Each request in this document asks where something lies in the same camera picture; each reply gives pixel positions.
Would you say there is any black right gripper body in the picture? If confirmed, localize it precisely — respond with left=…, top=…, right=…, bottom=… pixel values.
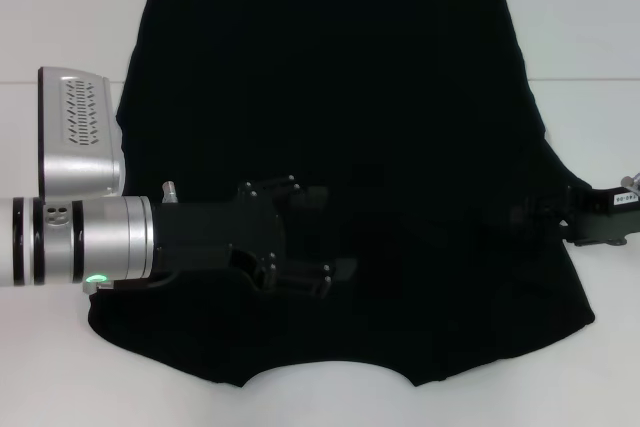
left=559, top=185, right=640, bottom=248

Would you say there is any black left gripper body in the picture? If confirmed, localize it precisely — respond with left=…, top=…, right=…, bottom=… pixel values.
left=112, top=180, right=285, bottom=293

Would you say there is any black shirt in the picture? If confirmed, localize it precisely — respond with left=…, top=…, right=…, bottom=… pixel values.
left=87, top=0, right=596, bottom=388

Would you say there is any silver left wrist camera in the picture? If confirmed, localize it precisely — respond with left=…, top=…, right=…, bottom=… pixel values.
left=37, top=65, right=125, bottom=198

